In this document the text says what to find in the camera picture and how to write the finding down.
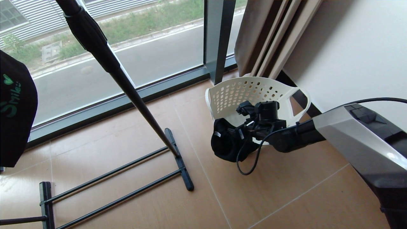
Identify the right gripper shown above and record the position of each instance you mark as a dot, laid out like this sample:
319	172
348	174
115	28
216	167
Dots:
254	130

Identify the black garment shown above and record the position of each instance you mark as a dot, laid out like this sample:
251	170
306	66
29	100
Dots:
222	146

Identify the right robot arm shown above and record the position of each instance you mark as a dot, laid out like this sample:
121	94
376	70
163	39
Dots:
349	136

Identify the white laundry basket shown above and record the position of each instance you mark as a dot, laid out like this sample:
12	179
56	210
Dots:
295	92

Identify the black clothes rack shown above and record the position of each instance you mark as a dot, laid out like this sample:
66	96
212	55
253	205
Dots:
95	41

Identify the brown curtain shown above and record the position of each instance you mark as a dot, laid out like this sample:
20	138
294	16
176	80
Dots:
251	38

